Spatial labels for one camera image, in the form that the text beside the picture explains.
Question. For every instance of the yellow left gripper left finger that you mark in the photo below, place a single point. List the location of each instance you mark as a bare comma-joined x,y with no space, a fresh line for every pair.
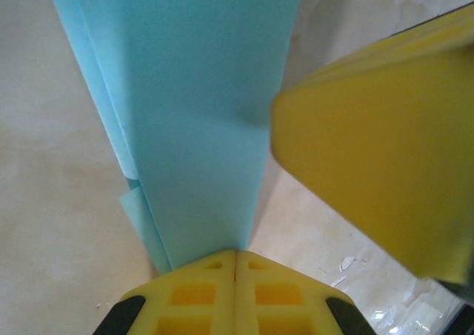
192,298

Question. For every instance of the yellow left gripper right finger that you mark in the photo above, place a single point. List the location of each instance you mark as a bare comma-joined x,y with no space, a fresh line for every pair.
277,298

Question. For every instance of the light blue paper sheet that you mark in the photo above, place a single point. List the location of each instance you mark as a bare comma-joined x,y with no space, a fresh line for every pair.
192,109

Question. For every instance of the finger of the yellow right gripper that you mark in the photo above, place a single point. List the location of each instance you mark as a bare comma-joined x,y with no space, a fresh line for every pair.
370,164
407,49

